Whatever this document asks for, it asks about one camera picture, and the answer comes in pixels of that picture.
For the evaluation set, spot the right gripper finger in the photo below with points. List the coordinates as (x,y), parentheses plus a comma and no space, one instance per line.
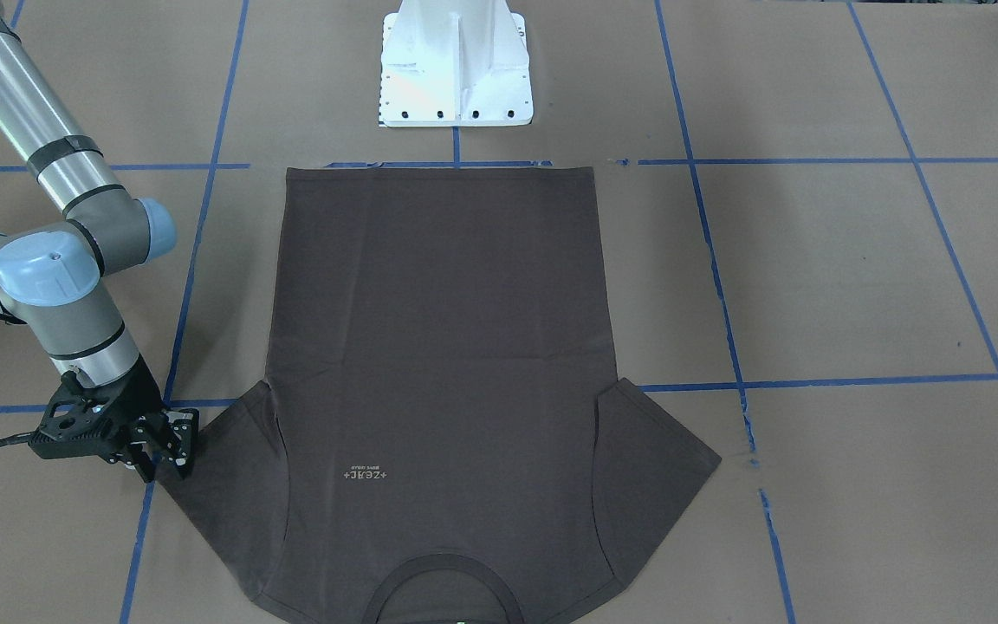
(179,436)
(149,441)

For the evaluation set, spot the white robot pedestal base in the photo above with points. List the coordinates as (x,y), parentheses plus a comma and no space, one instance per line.
(455,64)

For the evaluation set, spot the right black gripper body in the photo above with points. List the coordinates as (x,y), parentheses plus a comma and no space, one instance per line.
(143,400)

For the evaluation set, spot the dark brown t-shirt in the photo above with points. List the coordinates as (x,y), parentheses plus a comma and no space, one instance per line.
(441,434)

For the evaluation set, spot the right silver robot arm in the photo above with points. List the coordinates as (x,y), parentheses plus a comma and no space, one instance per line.
(51,277)

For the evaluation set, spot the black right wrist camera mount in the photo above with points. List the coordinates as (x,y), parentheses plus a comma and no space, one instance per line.
(83,421)

